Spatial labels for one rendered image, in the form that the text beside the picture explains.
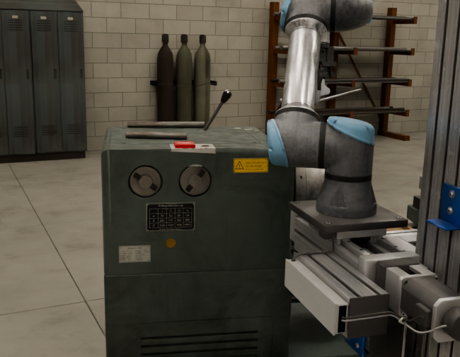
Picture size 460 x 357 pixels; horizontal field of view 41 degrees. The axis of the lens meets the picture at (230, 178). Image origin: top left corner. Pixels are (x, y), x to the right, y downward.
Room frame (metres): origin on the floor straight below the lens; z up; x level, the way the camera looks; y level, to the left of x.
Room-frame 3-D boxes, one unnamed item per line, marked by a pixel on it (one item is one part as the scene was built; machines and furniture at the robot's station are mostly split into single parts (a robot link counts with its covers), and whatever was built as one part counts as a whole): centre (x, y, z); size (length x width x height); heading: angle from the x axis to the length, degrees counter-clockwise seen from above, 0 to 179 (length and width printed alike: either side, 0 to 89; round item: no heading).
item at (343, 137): (1.50, -0.29, 1.33); 0.13 x 0.12 x 0.14; 79
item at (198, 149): (1.84, 0.12, 1.23); 0.13 x 0.08 x 0.06; 100
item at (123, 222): (2.05, 0.13, 1.06); 0.59 x 0.48 x 0.39; 100
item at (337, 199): (1.50, -0.30, 1.21); 0.15 x 0.15 x 0.10
